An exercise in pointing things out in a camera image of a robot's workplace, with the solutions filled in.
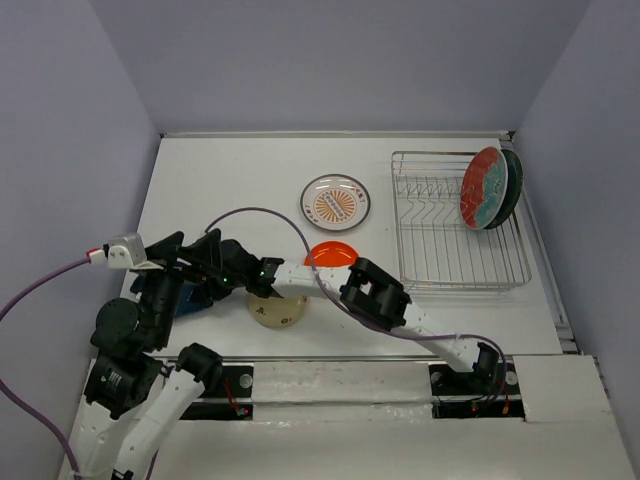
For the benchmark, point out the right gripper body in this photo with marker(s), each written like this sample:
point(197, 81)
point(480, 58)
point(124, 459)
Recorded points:
point(227, 284)

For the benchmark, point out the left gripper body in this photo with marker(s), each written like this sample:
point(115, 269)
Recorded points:
point(161, 283)

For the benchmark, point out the dark blue plate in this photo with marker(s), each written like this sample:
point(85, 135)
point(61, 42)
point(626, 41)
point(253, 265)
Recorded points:
point(192, 299)

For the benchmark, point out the cream plate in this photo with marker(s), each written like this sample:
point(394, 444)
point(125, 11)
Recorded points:
point(277, 313)

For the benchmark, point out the white plate orange sunburst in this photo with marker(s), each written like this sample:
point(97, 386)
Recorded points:
point(335, 203)

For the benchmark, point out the red and teal floral plate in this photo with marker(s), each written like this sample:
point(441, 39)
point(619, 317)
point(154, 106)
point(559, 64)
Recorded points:
point(483, 188)

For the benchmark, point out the teal glazed plate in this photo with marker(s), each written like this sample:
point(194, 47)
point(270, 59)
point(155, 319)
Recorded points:
point(513, 190)

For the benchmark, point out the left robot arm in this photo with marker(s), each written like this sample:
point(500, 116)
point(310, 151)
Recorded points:
point(117, 435)

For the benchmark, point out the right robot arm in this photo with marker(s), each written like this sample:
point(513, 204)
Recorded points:
point(363, 290)

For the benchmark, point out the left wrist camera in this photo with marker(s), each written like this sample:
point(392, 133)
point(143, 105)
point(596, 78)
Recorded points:
point(125, 252)

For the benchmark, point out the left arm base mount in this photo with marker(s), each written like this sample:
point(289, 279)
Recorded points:
point(229, 400)

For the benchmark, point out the metal wire dish rack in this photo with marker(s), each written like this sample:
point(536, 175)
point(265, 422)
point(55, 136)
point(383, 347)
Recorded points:
point(437, 251)

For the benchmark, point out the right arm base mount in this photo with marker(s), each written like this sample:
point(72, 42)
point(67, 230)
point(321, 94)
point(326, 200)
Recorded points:
point(454, 397)

